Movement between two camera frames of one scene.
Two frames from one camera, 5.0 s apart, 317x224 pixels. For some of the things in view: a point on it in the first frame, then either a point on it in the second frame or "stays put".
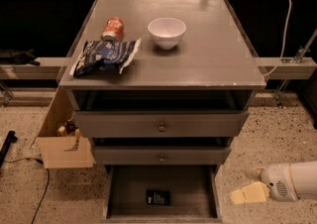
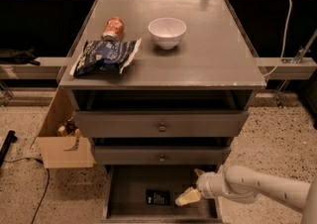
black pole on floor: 11,138 stays put
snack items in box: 68,129 stays put
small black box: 158,197 stays put
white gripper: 276,181 to 206,184
